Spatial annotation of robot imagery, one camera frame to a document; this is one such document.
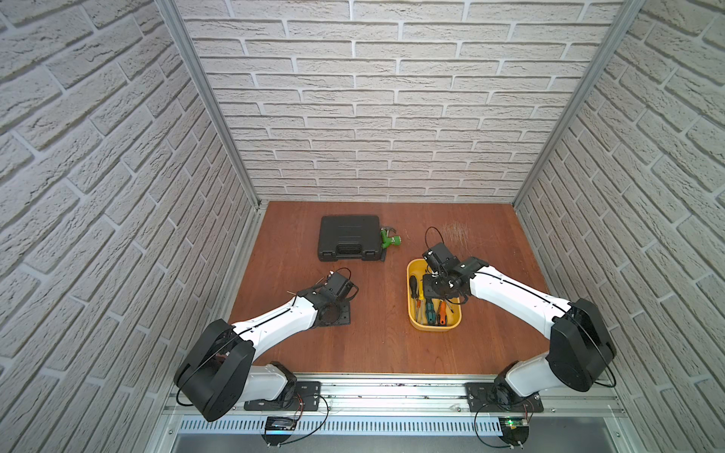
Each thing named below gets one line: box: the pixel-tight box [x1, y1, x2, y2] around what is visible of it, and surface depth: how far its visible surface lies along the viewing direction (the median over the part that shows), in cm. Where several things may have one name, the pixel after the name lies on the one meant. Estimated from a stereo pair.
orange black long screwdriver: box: [437, 301, 448, 327], surface depth 88 cm
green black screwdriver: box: [425, 297, 438, 326], surface depth 88 cm
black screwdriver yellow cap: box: [409, 274, 419, 310], surface depth 94 cm
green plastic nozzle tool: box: [380, 227, 403, 250], surface depth 106 cm
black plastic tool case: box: [318, 215, 383, 262], surface depth 102 cm
